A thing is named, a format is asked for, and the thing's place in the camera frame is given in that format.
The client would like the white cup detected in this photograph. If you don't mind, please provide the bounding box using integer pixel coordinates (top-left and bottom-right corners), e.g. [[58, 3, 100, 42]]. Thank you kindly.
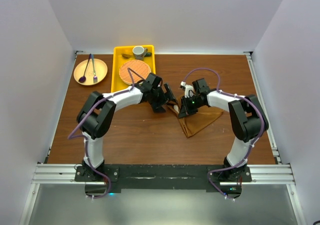
[[132, 46, 148, 61]]

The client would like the yellow plastic tray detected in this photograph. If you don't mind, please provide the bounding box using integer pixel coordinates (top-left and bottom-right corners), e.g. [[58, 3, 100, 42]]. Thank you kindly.
[[110, 44, 156, 92]]

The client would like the orange cloth napkin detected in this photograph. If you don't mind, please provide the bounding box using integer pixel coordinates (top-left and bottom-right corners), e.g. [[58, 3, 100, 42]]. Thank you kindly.
[[167, 96, 224, 138]]

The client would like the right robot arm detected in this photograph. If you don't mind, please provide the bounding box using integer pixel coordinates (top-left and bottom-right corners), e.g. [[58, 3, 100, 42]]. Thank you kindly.
[[178, 78, 269, 182]]

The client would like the purple metal spoon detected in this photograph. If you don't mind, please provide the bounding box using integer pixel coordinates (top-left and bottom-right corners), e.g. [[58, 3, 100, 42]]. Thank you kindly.
[[78, 53, 92, 84]]

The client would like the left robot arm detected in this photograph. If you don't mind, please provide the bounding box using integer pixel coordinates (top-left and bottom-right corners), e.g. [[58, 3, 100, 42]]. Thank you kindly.
[[76, 73, 177, 183]]

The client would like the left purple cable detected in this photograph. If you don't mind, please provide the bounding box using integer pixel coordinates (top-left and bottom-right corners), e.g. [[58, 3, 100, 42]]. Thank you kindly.
[[67, 67, 147, 200]]

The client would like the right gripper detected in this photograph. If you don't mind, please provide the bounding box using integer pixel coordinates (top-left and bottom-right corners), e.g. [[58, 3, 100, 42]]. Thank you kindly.
[[179, 95, 204, 119]]

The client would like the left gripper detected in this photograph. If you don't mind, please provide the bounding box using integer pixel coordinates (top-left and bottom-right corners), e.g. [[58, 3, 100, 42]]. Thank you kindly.
[[148, 82, 177, 113]]

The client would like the purple cable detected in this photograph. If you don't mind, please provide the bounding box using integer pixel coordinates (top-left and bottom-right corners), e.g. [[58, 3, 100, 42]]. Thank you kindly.
[[181, 67, 266, 202], [67, 67, 147, 200]]

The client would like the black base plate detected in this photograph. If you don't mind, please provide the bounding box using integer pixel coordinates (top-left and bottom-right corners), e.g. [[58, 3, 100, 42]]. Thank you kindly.
[[74, 164, 252, 195]]

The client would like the iridescent metal fork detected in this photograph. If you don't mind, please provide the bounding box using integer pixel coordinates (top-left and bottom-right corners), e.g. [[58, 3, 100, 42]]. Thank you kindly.
[[90, 54, 98, 84]]

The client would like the aluminium frame rail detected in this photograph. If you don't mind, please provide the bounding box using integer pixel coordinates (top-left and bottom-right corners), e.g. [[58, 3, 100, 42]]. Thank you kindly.
[[244, 52, 296, 187]]

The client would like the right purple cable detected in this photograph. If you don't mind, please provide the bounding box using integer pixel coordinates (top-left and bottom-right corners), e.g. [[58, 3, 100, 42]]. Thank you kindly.
[[181, 67, 266, 202]]

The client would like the beige round plate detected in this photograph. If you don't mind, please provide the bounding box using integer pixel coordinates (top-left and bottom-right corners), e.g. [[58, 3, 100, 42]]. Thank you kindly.
[[73, 58, 108, 86]]

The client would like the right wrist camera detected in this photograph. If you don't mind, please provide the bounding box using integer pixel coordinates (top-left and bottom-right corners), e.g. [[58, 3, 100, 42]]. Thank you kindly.
[[180, 81, 195, 98]]

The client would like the woven orange round plate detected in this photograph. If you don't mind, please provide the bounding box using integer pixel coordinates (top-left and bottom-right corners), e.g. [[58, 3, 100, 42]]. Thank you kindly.
[[119, 59, 151, 85]]

